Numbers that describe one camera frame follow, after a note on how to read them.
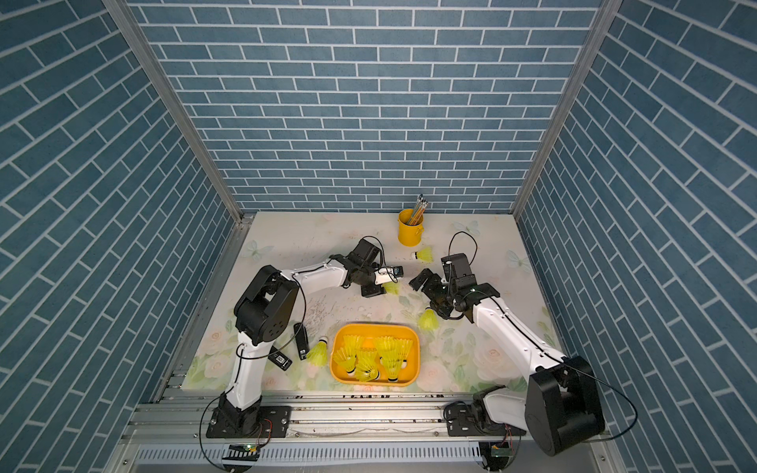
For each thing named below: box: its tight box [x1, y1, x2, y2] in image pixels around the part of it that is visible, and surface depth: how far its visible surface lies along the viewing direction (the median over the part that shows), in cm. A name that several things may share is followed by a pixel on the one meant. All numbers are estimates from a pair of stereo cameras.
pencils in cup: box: [406, 194, 429, 226], surface depth 106 cm
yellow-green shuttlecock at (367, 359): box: [355, 347, 379, 383], surface depth 80 cm
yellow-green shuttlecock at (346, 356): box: [332, 335, 363, 378], surface depth 83 cm
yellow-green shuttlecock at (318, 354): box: [306, 336, 329, 368], surface depth 86 cm
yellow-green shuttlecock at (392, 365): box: [383, 354, 404, 383], surface depth 80 cm
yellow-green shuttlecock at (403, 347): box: [395, 337, 413, 370], surface depth 84 cm
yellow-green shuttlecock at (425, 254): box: [410, 246, 435, 264], surface depth 107 cm
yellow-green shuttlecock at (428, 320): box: [417, 308, 439, 332], surface depth 93 cm
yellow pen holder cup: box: [397, 205, 425, 248], surface depth 108 cm
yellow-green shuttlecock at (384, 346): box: [374, 335, 397, 362], surface depth 84 cm
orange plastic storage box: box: [329, 323, 421, 388], surface depth 84 cm
